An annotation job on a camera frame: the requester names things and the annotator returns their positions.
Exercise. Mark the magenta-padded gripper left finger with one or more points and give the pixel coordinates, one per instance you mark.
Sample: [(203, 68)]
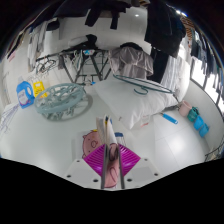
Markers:
[(95, 161)]

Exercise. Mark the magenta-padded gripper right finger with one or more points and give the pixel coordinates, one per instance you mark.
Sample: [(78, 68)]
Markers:
[(130, 160)]

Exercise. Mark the white cartoon print towel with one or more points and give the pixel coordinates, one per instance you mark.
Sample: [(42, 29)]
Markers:
[(106, 131)]

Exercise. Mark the white pillow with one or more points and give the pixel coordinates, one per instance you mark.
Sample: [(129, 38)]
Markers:
[(133, 105)]

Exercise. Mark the pale green round clip hanger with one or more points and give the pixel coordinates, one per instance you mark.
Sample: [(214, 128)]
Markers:
[(61, 98)]

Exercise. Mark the thin green hoop hanger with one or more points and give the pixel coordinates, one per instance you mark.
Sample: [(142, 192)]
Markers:
[(144, 89)]

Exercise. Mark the pink cup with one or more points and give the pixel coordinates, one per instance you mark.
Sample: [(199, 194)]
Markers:
[(184, 108)]

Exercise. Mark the yellow bag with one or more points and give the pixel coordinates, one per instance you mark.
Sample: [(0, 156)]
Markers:
[(38, 88)]

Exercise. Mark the blue detergent bottle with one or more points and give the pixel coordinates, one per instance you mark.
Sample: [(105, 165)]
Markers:
[(25, 95)]

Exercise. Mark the grey garment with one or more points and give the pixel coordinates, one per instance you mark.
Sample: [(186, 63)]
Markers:
[(131, 61)]

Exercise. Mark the folding clothes drying rack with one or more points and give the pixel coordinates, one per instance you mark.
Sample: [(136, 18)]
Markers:
[(83, 63)]

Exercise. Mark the dark hanging clothes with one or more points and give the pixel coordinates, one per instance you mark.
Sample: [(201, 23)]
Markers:
[(165, 30)]

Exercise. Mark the black hanging garment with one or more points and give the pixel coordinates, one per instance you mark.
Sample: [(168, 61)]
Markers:
[(106, 8)]

